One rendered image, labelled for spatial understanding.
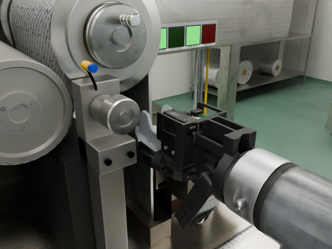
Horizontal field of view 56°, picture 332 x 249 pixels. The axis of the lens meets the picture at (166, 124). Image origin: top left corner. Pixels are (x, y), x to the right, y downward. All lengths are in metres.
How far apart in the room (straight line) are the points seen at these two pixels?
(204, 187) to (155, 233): 0.21
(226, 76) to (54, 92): 1.01
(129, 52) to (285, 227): 0.25
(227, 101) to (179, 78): 2.71
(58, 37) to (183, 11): 0.56
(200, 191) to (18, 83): 0.24
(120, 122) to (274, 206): 0.17
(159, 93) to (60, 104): 3.51
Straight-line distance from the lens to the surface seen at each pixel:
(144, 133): 0.45
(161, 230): 0.56
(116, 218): 0.45
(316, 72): 5.38
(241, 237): 0.60
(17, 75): 0.38
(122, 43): 0.38
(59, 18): 0.37
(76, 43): 0.38
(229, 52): 1.30
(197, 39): 0.93
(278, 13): 1.21
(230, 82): 1.33
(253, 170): 0.31
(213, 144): 0.35
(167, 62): 3.86
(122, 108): 0.33
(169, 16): 0.86
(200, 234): 0.59
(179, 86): 4.06
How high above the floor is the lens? 1.30
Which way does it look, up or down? 23 degrees down
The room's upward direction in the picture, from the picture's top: straight up
